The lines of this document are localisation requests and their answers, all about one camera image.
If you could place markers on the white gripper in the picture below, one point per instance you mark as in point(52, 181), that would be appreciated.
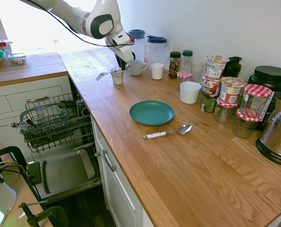
point(121, 45)

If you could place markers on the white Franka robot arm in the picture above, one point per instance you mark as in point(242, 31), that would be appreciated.
point(105, 14)

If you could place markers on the dishwasher body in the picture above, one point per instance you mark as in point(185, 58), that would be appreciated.
point(72, 86)

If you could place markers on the dishwasher door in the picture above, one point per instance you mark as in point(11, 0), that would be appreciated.
point(67, 170)

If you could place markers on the patterned white paper cup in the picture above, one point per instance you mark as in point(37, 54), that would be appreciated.
point(117, 76)

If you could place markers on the white ceramic mug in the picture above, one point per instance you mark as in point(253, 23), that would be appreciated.
point(135, 68)

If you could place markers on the frosted pitcher blue lid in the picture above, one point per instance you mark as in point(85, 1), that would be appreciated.
point(138, 47)

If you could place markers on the plain white cup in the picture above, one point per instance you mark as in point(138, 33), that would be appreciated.
point(157, 71)

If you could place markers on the clear pitcher blue lid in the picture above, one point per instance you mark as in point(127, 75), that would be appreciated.
point(157, 53)

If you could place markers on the spice jar dark lid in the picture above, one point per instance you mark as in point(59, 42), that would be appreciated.
point(174, 65)

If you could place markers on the teal plastic plate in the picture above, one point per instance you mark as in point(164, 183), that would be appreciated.
point(151, 113)

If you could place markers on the black cup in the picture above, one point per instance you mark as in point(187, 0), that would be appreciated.
point(86, 112)

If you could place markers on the small jar red checked lid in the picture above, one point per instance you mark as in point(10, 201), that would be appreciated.
point(184, 79)

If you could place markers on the clear bottle green lid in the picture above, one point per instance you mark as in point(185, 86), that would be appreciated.
point(187, 60)

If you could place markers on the wide white cup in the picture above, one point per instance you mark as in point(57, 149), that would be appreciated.
point(190, 93)

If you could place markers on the clear glass tumbler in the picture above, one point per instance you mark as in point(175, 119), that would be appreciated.
point(198, 71)

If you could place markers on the grey cutlery basket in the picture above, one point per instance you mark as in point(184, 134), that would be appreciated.
point(41, 107)

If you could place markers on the red oatmeal cup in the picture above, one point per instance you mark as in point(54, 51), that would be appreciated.
point(211, 86)

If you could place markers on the green tin can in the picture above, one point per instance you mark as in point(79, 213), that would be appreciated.
point(208, 102)

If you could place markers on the small blue-lidded glass container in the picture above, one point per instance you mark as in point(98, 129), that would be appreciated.
point(17, 59)

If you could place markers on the black tumbler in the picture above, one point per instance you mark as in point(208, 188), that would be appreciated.
point(234, 67)

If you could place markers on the foil-lidded red white cup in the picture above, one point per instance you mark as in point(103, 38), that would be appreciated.
point(231, 89)

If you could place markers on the glass jar red checked lid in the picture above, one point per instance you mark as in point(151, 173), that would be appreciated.
point(245, 126)
point(225, 112)

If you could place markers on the silver cutlery piece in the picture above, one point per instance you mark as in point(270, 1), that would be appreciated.
point(23, 125)

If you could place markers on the white corner cabinet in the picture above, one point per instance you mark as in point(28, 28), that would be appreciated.
point(8, 94)

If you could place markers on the white-lidded container red clip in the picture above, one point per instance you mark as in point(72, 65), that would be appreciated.
point(1, 45)

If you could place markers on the metal corner cabinet knob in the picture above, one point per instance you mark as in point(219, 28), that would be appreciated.
point(13, 124)

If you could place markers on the white base cabinet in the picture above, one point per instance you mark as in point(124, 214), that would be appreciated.
point(121, 189)

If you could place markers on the large jar red checked lid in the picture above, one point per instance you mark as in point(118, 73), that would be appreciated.
point(256, 99)

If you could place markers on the dark green C-clamp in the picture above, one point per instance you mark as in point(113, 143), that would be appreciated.
point(10, 149)
point(57, 212)

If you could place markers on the black detergent dispenser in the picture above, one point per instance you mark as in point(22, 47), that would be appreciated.
point(34, 173)

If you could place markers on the black protein tub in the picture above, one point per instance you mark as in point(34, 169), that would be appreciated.
point(270, 80)

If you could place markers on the steel electric kettle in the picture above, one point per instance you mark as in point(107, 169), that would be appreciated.
point(277, 132)

